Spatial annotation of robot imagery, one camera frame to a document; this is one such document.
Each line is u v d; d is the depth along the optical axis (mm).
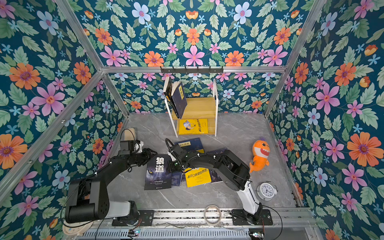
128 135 1039
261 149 900
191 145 982
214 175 866
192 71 932
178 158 716
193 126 1049
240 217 716
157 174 841
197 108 977
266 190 786
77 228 688
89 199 428
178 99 808
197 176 857
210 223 717
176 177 861
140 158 784
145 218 738
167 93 778
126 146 718
